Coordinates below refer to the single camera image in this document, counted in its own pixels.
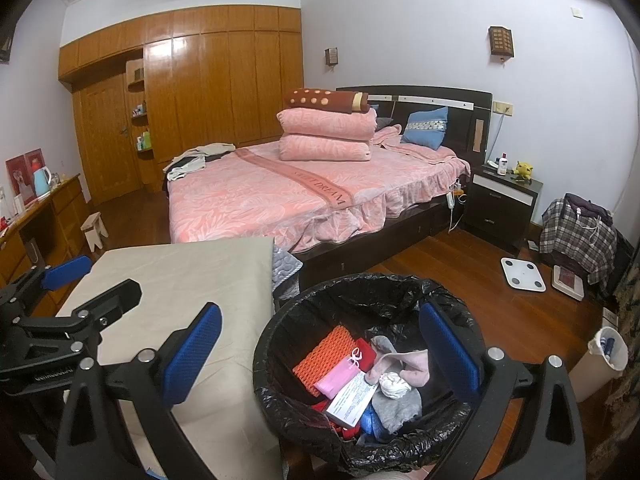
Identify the pink plastic packet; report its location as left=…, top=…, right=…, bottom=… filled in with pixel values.
left=314, top=356, right=360, bottom=400

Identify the grey sock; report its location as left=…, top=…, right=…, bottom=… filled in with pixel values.
left=372, top=359, right=422, bottom=440

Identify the orange foam mesh sleeve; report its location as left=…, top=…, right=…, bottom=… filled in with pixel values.
left=293, top=325, right=356, bottom=398

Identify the white wrapper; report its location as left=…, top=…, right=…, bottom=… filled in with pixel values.
left=378, top=372, right=412, bottom=400

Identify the white blue medicine box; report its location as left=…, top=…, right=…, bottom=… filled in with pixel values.
left=326, top=372, right=378, bottom=429

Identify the blue plastic wrapper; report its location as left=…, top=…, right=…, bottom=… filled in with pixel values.
left=360, top=404, right=390, bottom=443

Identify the pink sock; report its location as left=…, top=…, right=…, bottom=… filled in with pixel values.
left=374, top=349, right=431, bottom=388

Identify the red cloth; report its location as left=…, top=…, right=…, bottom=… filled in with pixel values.
left=321, top=338, right=375, bottom=440

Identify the black-lined trash bin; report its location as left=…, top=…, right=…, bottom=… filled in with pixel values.
left=253, top=273, right=486, bottom=477

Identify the wooden sideboard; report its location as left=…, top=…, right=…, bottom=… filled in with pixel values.
left=0, top=176, right=90, bottom=287

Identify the small white stool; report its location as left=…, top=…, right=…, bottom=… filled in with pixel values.
left=80, top=211, right=110, bottom=252

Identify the light blue kettle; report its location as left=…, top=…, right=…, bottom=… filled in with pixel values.
left=32, top=158, right=52, bottom=198

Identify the small white waste bin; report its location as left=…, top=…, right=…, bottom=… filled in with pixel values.
left=570, top=326, right=628, bottom=403

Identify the white bathroom scale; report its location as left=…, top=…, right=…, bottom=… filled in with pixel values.
left=500, top=258, right=547, bottom=292

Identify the clothes pile on bed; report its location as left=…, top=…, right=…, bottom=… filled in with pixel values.
left=163, top=143, right=235, bottom=182

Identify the pink covered bed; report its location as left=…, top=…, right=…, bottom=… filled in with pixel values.
left=166, top=113, right=473, bottom=281

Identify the plaid bag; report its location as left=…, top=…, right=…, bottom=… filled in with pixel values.
left=538, top=193, right=618, bottom=285

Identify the lower pink pillow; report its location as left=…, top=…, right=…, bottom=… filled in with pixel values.
left=279, top=134, right=371, bottom=162

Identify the pink pillow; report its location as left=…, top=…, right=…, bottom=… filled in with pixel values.
left=279, top=134, right=371, bottom=162
left=277, top=107, right=378, bottom=141

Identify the black nightstand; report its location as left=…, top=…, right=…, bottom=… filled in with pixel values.
left=462, top=165, right=544, bottom=256

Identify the wooden wardrobe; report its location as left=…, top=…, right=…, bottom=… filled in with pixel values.
left=58, top=4, right=304, bottom=204

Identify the yellow plush toy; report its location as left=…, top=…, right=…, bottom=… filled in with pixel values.
left=512, top=162, right=533, bottom=182

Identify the white lotion bottle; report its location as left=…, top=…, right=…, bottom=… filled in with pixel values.
left=497, top=153, right=508, bottom=176

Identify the upper pink pillow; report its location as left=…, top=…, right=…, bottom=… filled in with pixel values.
left=277, top=107, right=378, bottom=141

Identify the brown dotted bolster pillow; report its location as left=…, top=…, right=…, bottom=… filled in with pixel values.
left=284, top=88, right=370, bottom=114

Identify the blue cushion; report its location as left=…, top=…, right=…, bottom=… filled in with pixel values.
left=401, top=107, right=448, bottom=151

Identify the black bed headboard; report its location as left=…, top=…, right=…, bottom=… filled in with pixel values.
left=338, top=84, right=492, bottom=167

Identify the red photo frame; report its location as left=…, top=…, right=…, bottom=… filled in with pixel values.
left=6, top=148, right=46, bottom=206

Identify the framed wall picture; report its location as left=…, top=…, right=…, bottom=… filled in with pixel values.
left=0, top=28, right=15, bottom=64

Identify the left wall lamp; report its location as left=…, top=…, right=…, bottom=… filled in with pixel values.
left=324, top=48, right=340, bottom=67

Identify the wall lamp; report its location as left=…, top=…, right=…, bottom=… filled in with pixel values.
left=488, top=26, right=514, bottom=62
left=324, top=48, right=340, bottom=67

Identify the right wall lamp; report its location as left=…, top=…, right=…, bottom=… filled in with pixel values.
left=488, top=26, right=514, bottom=62

